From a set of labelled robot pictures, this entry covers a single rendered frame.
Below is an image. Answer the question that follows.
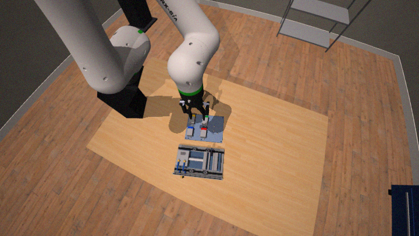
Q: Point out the grey metal blank with yellow end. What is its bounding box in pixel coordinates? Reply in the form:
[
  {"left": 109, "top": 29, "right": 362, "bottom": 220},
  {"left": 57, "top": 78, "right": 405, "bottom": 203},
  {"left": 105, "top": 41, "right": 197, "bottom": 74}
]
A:
[{"left": 189, "top": 115, "right": 196, "bottom": 124}]

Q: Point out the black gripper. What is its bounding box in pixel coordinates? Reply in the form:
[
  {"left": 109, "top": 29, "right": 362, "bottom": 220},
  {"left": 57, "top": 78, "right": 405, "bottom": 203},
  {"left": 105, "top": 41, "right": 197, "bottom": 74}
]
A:
[{"left": 179, "top": 98, "right": 210, "bottom": 121}]

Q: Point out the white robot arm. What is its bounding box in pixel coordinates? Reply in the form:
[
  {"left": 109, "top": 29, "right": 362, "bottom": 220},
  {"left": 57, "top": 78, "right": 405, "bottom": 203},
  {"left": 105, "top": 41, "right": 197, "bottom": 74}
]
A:
[{"left": 34, "top": 0, "right": 220, "bottom": 103}]

